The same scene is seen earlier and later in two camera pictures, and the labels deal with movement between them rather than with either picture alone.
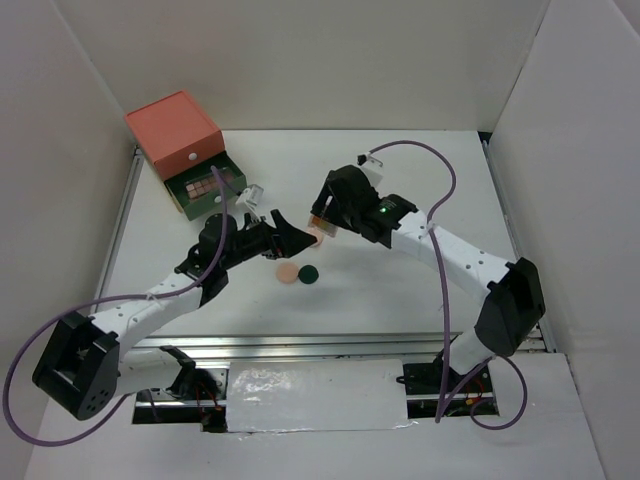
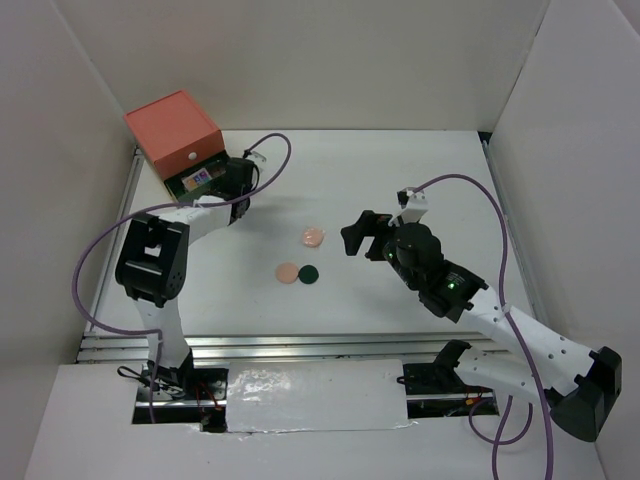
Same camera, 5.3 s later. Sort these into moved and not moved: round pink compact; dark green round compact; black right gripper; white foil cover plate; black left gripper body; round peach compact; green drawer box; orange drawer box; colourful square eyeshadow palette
Moved: black right gripper; black left gripper body; colourful square eyeshadow palette
Not moved: orange drawer box; dark green round compact; round pink compact; white foil cover plate; round peach compact; green drawer box
